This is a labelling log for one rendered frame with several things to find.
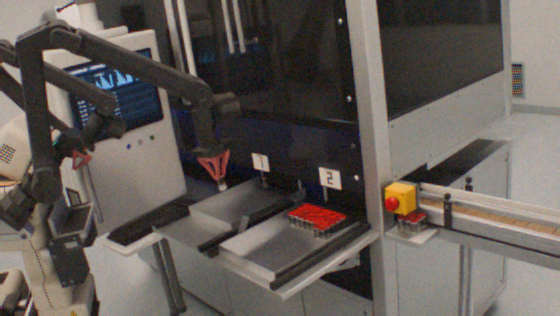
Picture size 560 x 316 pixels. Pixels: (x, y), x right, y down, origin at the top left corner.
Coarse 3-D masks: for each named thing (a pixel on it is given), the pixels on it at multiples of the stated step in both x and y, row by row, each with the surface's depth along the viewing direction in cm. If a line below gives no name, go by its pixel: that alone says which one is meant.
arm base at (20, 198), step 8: (8, 192) 114; (16, 192) 113; (0, 200) 114; (8, 200) 112; (16, 200) 113; (24, 200) 113; (32, 200) 114; (0, 208) 111; (8, 208) 112; (16, 208) 113; (24, 208) 114; (32, 208) 117; (0, 216) 110; (8, 216) 111; (16, 216) 113; (24, 216) 115; (8, 224) 111; (16, 224) 112; (24, 224) 115
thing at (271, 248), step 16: (272, 224) 155; (288, 224) 156; (352, 224) 142; (240, 240) 148; (256, 240) 149; (272, 240) 147; (288, 240) 146; (304, 240) 144; (336, 240) 138; (224, 256) 142; (240, 256) 134; (256, 256) 139; (272, 256) 138; (288, 256) 137; (304, 256) 130; (256, 272) 130; (272, 272) 124
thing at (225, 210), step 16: (224, 192) 183; (240, 192) 189; (256, 192) 187; (272, 192) 184; (288, 192) 182; (304, 192) 176; (192, 208) 172; (208, 208) 178; (224, 208) 176; (240, 208) 174; (256, 208) 172; (272, 208) 166; (224, 224) 158; (240, 224) 157
